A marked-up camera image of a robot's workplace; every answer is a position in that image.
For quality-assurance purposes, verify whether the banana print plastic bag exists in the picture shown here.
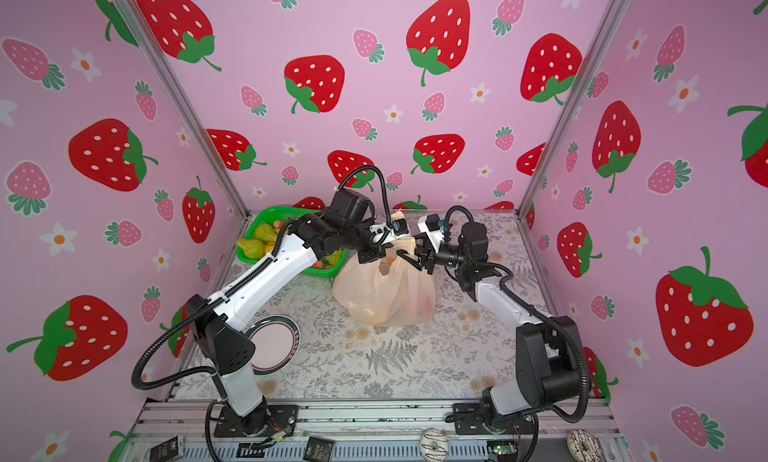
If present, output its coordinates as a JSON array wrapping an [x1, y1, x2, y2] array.
[[332, 235, 437, 327]]

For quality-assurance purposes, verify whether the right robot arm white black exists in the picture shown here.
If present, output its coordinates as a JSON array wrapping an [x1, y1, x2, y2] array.
[[415, 214, 591, 431]]

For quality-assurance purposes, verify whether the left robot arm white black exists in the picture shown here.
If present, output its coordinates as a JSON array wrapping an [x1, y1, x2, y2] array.
[[187, 188, 409, 435]]

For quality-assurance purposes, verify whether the yellow green fake starfruit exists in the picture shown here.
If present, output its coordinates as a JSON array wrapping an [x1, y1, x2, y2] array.
[[236, 238, 265, 260]]

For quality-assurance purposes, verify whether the green plastic fruit basket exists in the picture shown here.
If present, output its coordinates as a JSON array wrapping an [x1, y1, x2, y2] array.
[[236, 207, 348, 279]]

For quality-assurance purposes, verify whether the round white plate dark rim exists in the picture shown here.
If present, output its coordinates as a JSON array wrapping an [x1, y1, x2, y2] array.
[[246, 315, 300, 376]]

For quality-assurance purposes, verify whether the white sprinkled donut centre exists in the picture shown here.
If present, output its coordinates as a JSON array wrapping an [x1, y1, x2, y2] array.
[[419, 428, 450, 462]]

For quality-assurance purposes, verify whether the white sprinkled donut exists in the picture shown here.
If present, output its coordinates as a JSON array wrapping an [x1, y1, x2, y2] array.
[[566, 429, 603, 462], [419, 428, 450, 462]]

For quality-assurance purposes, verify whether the white sprinkled donut right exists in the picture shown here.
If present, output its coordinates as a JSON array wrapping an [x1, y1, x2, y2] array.
[[566, 429, 603, 462]]

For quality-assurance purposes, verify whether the black square tag centre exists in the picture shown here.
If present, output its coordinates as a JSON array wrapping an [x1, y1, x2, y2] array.
[[302, 436, 335, 462]]

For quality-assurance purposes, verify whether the black square tag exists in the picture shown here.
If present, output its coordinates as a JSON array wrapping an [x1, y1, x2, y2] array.
[[148, 436, 184, 462], [302, 436, 335, 462]]

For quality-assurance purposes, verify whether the black square tag left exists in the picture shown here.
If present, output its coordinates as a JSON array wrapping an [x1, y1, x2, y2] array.
[[148, 436, 184, 462]]

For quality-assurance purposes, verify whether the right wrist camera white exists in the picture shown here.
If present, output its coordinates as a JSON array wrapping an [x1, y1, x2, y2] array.
[[417, 214, 445, 251]]

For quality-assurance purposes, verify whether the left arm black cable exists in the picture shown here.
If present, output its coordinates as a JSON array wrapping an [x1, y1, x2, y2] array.
[[130, 165, 388, 462]]

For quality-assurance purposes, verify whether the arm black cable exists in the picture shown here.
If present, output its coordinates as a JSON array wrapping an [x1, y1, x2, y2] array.
[[442, 205, 592, 424], [130, 165, 388, 462]]

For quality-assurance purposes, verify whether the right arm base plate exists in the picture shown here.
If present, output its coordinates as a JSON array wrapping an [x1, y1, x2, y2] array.
[[445, 402, 538, 436]]

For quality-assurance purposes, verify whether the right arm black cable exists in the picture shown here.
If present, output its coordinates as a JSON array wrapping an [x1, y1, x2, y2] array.
[[442, 205, 592, 424]]

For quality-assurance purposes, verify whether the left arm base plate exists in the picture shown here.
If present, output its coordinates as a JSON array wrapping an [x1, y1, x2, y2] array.
[[213, 404, 299, 438]]

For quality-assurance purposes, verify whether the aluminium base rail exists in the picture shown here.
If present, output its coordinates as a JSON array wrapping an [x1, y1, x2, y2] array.
[[128, 398, 631, 462]]

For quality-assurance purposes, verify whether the aluminium frame post right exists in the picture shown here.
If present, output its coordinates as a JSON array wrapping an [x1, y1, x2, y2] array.
[[517, 0, 633, 219]]

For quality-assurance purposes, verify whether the aluminium frame post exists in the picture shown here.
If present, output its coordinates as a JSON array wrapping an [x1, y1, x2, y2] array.
[[517, 0, 633, 219], [113, 0, 250, 219]]

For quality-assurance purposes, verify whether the aluminium frame post left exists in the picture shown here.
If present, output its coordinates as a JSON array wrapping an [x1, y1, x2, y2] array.
[[113, 0, 250, 219]]

